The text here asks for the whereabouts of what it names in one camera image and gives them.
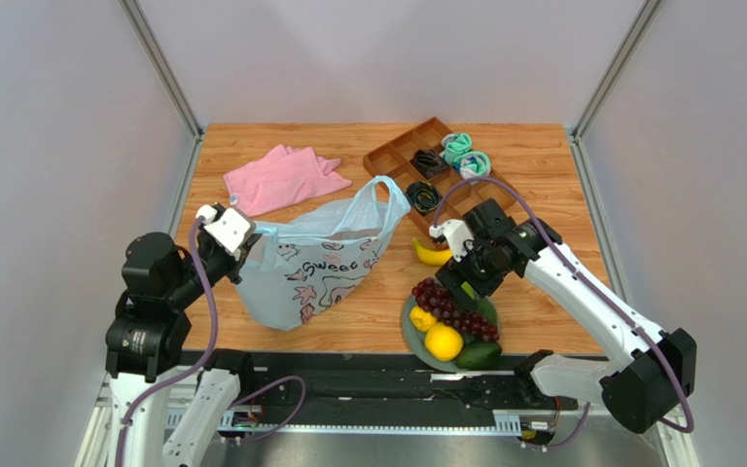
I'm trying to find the yellow fake banana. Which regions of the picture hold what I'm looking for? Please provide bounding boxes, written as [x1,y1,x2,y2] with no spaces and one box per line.
[412,238,453,266]

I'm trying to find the dark red fake grapes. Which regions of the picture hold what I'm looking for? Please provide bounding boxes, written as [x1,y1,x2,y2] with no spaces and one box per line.
[409,277,500,341]

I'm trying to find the yellow fake fruit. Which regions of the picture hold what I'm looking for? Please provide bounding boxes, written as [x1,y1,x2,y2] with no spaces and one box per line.
[409,305,438,333]

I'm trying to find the yellow fake lemon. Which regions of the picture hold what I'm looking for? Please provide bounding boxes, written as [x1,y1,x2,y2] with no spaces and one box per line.
[424,322,464,362]

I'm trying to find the dark green fake avocado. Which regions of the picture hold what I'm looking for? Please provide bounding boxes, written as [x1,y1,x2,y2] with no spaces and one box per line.
[454,341,503,371]

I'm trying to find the light blue plastic bag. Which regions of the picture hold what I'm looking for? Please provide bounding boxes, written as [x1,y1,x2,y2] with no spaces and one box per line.
[235,176,410,331]

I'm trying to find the green fake apple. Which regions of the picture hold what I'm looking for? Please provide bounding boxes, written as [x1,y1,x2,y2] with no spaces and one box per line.
[461,282,476,300]

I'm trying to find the dark green fake lime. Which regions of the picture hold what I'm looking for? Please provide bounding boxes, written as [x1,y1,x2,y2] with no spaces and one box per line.
[477,298,498,326]

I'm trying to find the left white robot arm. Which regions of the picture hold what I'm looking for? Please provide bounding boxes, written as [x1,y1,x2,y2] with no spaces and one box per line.
[105,231,260,466]

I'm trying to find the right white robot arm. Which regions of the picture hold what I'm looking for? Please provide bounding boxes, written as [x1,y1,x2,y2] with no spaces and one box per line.
[429,198,697,434]

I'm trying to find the grey-blue round plate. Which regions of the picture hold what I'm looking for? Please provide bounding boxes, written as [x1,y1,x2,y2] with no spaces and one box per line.
[403,297,478,373]

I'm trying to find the black yellow rolled sock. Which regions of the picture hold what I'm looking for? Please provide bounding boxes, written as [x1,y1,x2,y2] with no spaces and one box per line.
[406,181,442,216]

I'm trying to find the wooden compartment tray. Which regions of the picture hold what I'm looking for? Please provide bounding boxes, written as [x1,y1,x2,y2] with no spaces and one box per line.
[363,117,517,238]

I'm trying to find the teal white rolled sock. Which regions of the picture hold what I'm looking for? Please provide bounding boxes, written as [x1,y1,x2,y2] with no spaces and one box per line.
[452,151,492,180]

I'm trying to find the pink cloth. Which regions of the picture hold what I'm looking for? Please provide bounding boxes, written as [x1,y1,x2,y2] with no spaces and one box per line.
[223,145,351,217]

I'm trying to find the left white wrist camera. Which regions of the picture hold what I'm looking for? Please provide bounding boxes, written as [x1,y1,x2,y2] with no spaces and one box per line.
[196,203,256,260]

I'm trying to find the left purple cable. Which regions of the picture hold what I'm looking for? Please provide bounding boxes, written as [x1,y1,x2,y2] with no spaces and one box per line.
[114,216,308,467]

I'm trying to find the purple cable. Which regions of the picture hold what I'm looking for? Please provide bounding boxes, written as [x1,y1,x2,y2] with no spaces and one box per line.
[431,175,696,452]
[114,216,308,467]

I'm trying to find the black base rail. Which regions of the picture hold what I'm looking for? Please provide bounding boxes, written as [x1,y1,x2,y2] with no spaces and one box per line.
[132,349,647,429]

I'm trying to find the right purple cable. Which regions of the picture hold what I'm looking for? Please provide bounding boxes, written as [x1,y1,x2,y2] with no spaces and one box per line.
[431,175,696,452]

